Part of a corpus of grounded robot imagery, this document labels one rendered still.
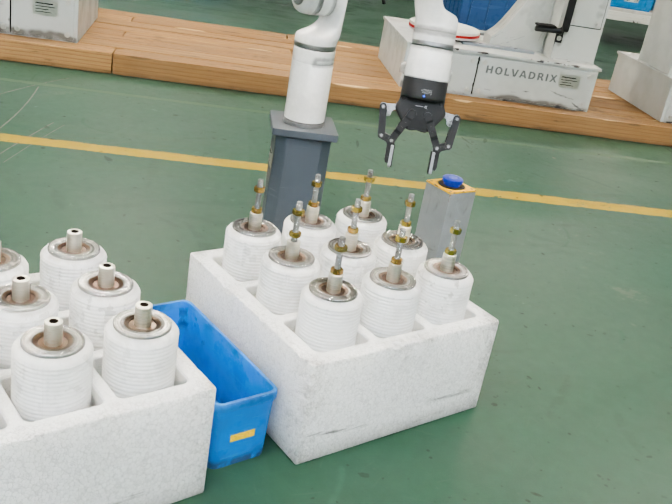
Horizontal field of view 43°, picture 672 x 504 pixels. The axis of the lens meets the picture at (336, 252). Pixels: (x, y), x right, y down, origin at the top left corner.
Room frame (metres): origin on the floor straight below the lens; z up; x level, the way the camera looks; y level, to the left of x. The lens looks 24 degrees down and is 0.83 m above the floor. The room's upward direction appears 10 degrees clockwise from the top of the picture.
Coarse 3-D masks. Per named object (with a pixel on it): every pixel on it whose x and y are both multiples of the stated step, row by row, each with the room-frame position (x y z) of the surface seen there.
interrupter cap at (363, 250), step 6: (330, 240) 1.33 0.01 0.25; (336, 240) 1.33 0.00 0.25; (330, 246) 1.30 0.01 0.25; (360, 246) 1.33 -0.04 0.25; (366, 246) 1.33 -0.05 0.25; (336, 252) 1.28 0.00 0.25; (348, 252) 1.29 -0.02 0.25; (354, 252) 1.30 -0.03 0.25; (360, 252) 1.30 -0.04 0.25; (366, 252) 1.31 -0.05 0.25; (354, 258) 1.28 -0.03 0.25; (360, 258) 1.28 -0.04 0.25
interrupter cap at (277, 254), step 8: (272, 248) 1.25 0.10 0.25; (280, 248) 1.26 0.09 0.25; (272, 256) 1.22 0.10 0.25; (280, 256) 1.23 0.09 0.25; (304, 256) 1.25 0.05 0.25; (312, 256) 1.25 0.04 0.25; (280, 264) 1.20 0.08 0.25; (288, 264) 1.20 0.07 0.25; (296, 264) 1.21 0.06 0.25; (304, 264) 1.21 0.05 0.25; (312, 264) 1.23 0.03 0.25
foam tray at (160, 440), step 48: (0, 384) 0.87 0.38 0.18; (96, 384) 0.91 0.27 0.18; (192, 384) 0.94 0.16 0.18; (0, 432) 0.78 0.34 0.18; (48, 432) 0.80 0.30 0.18; (96, 432) 0.84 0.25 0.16; (144, 432) 0.88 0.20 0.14; (192, 432) 0.93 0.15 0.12; (0, 480) 0.76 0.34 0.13; (48, 480) 0.80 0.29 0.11; (96, 480) 0.84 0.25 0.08; (144, 480) 0.88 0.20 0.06; (192, 480) 0.93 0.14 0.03
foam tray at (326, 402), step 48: (192, 288) 1.32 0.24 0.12; (240, 288) 1.24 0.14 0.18; (240, 336) 1.19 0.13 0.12; (288, 336) 1.11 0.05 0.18; (432, 336) 1.19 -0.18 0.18; (480, 336) 1.26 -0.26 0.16; (288, 384) 1.08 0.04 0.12; (336, 384) 1.07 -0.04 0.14; (384, 384) 1.14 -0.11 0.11; (432, 384) 1.21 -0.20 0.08; (480, 384) 1.29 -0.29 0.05; (288, 432) 1.06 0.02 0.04; (336, 432) 1.08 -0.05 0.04; (384, 432) 1.15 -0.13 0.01
